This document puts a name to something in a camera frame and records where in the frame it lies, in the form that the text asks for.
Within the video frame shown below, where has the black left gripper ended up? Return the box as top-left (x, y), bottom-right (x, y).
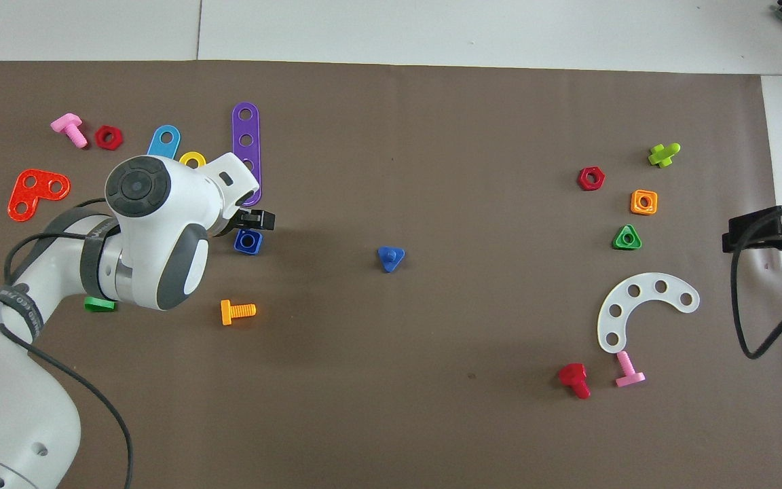
top-left (228, 207), bottom-right (276, 235)

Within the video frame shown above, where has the blue square toy nut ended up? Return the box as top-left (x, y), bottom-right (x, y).
top-left (234, 229), bottom-right (264, 256)

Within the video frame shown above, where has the blue triangle-head toy screw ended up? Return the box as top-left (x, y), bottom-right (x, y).
top-left (377, 246), bottom-right (406, 274)

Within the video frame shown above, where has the orange toy screw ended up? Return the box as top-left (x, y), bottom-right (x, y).
top-left (220, 299), bottom-right (257, 327)

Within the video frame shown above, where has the lime cross-head toy screw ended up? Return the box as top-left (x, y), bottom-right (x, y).
top-left (648, 143), bottom-right (682, 168)

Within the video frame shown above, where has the green triangle toy nut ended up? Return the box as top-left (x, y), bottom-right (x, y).
top-left (612, 224), bottom-right (643, 251)

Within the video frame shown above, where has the pink toy screw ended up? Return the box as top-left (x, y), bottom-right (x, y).
top-left (615, 350), bottom-right (646, 388)
top-left (50, 113), bottom-right (88, 149)

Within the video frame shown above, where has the red toy screw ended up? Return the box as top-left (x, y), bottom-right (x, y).
top-left (557, 363), bottom-right (592, 400)

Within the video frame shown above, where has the purple four-hole strip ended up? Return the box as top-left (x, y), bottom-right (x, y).
top-left (231, 102), bottom-right (261, 207)

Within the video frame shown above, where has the blue two-hole strip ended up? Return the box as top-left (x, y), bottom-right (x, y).
top-left (147, 124), bottom-right (182, 160)

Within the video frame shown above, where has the white curved five-hole plate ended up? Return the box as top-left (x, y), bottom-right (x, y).
top-left (597, 272), bottom-right (701, 355)

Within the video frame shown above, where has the brown table mat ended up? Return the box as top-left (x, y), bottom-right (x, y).
top-left (0, 60), bottom-right (782, 489)

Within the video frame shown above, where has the orange heart three-hole plate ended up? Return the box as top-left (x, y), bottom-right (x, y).
top-left (7, 168), bottom-right (71, 222)

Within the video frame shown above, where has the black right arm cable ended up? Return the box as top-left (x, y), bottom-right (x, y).
top-left (730, 200), bottom-right (782, 361)

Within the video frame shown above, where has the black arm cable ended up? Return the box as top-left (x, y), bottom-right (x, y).
top-left (0, 197), bottom-right (135, 489)
top-left (730, 200), bottom-right (782, 361)

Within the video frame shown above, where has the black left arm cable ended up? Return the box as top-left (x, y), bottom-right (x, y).
top-left (0, 197), bottom-right (135, 489)

